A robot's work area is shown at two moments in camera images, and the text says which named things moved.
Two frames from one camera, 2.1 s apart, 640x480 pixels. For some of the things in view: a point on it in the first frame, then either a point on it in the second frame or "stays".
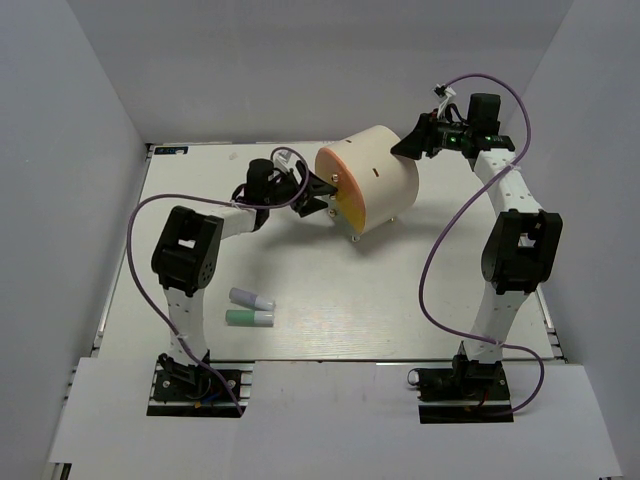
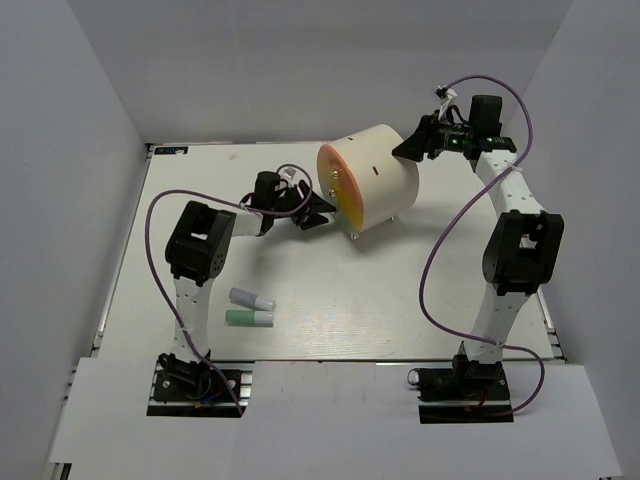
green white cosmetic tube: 250,318 stays
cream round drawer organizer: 376,186 stays
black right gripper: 421,139 stays
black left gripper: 308,203 -> 308,218
